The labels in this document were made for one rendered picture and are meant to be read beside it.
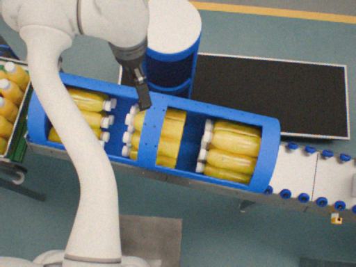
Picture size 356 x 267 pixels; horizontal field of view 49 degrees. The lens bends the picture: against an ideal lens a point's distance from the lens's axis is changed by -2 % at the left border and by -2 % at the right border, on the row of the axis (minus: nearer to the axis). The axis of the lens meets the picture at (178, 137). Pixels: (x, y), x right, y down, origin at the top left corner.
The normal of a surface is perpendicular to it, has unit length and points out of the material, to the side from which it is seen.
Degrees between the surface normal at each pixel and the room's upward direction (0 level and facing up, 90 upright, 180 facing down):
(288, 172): 0
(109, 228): 44
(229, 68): 0
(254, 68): 0
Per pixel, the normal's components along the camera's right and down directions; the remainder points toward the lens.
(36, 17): -0.02, -0.04
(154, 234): 0.05, -0.33
